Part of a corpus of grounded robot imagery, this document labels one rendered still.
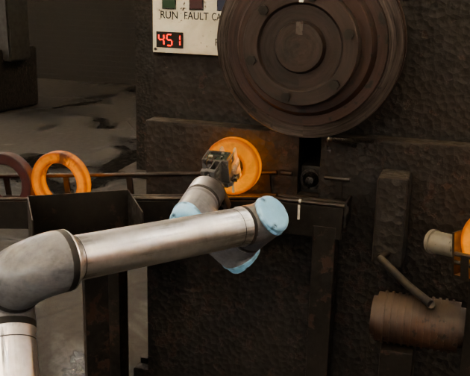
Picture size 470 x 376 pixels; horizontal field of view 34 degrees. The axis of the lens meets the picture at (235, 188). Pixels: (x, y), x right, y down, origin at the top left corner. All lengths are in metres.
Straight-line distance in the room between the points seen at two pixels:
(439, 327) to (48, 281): 0.95
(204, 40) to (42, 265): 0.98
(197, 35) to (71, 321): 1.32
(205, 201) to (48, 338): 1.25
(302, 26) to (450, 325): 0.78
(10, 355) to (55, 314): 1.64
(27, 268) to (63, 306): 1.75
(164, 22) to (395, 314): 1.00
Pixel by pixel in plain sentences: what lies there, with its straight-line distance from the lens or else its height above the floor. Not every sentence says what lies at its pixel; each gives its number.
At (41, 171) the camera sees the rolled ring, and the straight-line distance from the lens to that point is 2.34.
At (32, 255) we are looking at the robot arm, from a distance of 1.42.
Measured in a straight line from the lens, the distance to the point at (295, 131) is 2.00.
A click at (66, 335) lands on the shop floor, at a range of 2.93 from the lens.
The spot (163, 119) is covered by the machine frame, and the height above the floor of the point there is 0.87.
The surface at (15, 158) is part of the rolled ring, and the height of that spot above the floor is 0.74.
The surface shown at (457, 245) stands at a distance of 1.88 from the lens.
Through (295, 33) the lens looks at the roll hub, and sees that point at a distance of 1.87.
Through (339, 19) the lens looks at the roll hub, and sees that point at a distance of 1.85.
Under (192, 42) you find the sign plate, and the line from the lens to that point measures 2.19.
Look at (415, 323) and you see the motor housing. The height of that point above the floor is 0.49.
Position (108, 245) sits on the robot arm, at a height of 0.79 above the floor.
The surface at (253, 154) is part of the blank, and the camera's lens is 2.07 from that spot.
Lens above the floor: 1.29
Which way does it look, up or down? 16 degrees down
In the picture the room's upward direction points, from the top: 1 degrees clockwise
